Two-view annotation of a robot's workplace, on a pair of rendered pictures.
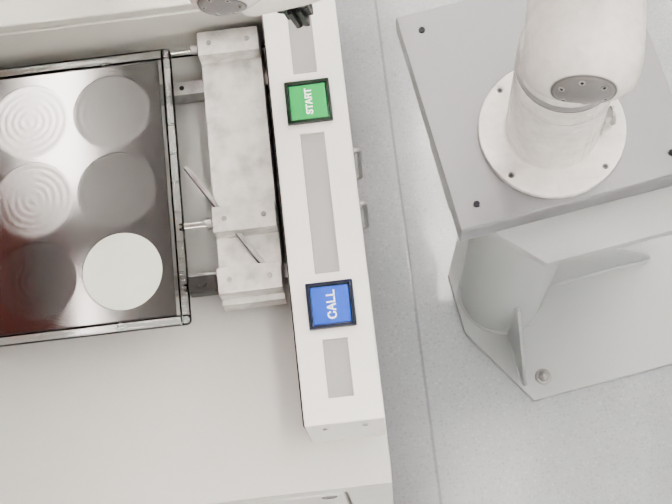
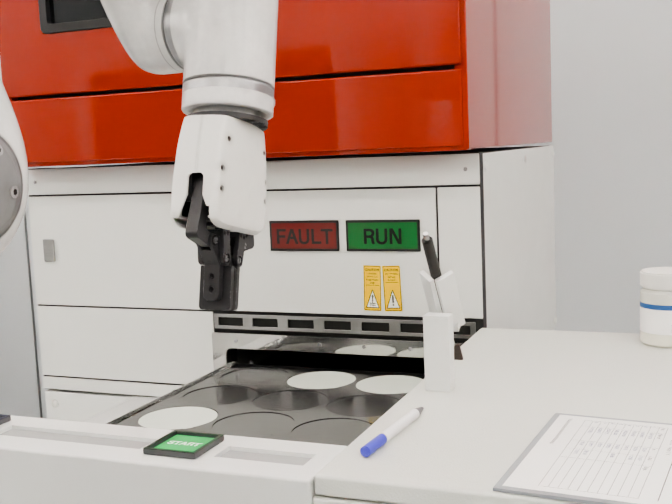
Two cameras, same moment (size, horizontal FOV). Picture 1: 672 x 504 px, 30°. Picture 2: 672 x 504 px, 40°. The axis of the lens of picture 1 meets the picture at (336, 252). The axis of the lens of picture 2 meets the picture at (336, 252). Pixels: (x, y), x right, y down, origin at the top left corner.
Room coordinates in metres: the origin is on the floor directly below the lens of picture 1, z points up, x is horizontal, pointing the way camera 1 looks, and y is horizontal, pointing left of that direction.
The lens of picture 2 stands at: (1.03, -0.74, 1.24)
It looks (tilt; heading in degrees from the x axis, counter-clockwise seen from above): 7 degrees down; 109
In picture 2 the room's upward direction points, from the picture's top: 2 degrees counter-clockwise
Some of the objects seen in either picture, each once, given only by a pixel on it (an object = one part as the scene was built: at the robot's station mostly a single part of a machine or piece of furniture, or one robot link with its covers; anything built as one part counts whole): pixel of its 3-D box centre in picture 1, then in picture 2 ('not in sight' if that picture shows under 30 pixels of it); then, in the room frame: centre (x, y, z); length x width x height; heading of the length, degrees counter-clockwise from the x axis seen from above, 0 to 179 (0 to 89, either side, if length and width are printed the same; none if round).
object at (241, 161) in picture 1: (242, 170); not in sight; (0.58, 0.10, 0.87); 0.36 x 0.08 x 0.03; 177
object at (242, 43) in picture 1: (228, 44); not in sight; (0.75, 0.09, 0.89); 0.08 x 0.03 x 0.03; 87
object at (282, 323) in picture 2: not in sight; (337, 325); (0.58, 0.58, 0.96); 0.44 x 0.01 x 0.02; 177
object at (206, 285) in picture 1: (203, 285); not in sight; (0.43, 0.17, 0.90); 0.04 x 0.02 x 0.03; 87
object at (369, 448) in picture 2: not in sight; (395, 428); (0.81, 0.07, 0.97); 0.14 x 0.01 x 0.01; 82
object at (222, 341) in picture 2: not in sight; (338, 366); (0.58, 0.58, 0.89); 0.44 x 0.02 x 0.10; 177
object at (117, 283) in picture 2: not in sight; (237, 283); (0.40, 0.60, 1.02); 0.82 x 0.03 x 0.40; 177
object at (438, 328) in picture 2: not in sight; (442, 327); (0.82, 0.24, 1.03); 0.06 x 0.04 x 0.13; 87
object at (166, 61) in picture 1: (175, 182); not in sight; (0.57, 0.19, 0.90); 0.38 x 0.01 x 0.01; 177
